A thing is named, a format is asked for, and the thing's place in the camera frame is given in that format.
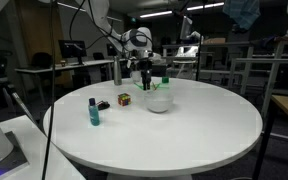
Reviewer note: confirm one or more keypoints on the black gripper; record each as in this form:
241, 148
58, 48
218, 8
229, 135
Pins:
146, 68

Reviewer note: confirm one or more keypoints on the white bowl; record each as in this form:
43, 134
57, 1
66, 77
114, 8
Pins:
159, 102

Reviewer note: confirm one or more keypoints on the multicoloured rubik's cube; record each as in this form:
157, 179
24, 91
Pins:
124, 99

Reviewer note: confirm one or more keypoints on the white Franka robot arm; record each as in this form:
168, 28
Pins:
137, 36

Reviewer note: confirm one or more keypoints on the small green cube block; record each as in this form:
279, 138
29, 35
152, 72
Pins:
165, 80

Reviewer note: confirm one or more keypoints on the long green stick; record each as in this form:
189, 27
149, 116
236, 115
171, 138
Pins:
138, 86

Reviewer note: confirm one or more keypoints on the white mug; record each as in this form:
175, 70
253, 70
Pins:
135, 77

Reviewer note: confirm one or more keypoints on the stainless steel water bottle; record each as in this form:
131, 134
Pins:
117, 71

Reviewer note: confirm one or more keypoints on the black multitool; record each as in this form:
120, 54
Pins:
103, 106

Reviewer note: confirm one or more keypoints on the small black computer monitor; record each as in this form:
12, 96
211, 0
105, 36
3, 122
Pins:
110, 50

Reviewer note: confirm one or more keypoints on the teal sanitizer bottle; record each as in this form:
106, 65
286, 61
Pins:
94, 115

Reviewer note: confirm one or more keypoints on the ceiling light strip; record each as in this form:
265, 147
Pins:
205, 6
155, 14

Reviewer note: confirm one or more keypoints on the long white office desk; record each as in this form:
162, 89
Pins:
67, 66

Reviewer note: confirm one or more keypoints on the large black computer monitor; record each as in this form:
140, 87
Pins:
72, 49

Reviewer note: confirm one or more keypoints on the black office chair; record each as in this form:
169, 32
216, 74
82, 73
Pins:
42, 60

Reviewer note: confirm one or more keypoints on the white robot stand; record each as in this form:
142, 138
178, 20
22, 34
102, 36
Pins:
64, 166

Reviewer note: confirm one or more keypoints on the blue hanging cloth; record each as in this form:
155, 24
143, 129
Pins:
242, 13

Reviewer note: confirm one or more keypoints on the grey robot mounting plate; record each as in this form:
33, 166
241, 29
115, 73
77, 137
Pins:
15, 156

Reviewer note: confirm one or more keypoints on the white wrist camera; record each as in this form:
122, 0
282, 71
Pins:
155, 56

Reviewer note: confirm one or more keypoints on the grey metal frame table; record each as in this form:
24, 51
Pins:
277, 63

